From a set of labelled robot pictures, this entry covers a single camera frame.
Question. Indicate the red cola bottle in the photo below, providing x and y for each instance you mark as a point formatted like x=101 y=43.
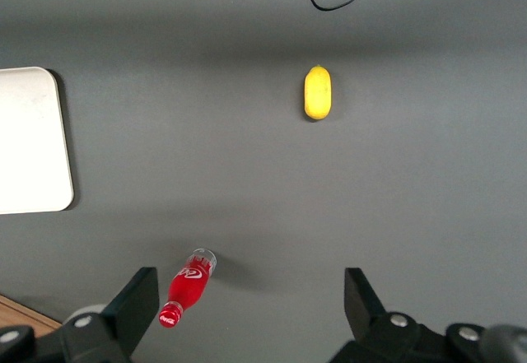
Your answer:
x=187 y=289

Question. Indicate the wooden drawer cabinet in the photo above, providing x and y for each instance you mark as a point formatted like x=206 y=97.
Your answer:
x=16 y=313

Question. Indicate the dark grey table mat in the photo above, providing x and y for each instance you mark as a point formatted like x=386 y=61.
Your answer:
x=206 y=141

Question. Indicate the yellow lemon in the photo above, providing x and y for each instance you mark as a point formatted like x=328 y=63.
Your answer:
x=318 y=93

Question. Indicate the beige rectangular tray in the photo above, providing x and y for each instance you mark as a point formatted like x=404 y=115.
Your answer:
x=29 y=141

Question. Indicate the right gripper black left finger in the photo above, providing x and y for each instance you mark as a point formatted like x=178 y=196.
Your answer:
x=131 y=309

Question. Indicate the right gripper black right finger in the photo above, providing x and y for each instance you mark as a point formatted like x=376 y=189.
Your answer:
x=366 y=305

